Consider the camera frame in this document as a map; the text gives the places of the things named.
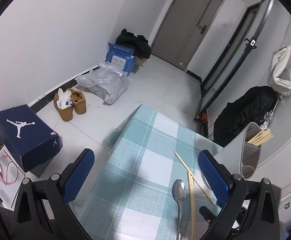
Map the wooden chopstick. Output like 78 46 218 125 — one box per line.
247 128 271 144
187 172 196 240
252 134 273 146
173 150 216 205
248 131 273 146

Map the silver metal spoon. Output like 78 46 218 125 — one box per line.
172 179 186 240

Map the white shoulder bag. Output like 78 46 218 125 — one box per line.
267 45 291 96

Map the silver metal utensil holder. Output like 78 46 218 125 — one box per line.
198 122 261 203

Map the navy Jordan shoe box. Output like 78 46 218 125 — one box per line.
0 105 63 178

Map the teal plaid tablecloth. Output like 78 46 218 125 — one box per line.
77 105 222 239

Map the black hanging jacket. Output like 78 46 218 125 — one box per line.
213 86 277 147

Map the silver folded umbrella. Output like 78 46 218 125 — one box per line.
260 96 282 131

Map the brown shoe with sock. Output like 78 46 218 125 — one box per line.
53 88 73 121

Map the black framed glass door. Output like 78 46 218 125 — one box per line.
194 0 274 120

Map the grey plastic bag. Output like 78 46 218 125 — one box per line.
75 63 130 105

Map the blue cardboard box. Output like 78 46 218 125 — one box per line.
106 42 137 76

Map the black clothes pile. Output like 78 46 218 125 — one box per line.
115 29 152 59

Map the grey entrance door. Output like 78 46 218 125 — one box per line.
152 0 224 71

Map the red cable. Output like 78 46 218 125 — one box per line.
0 154 20 186

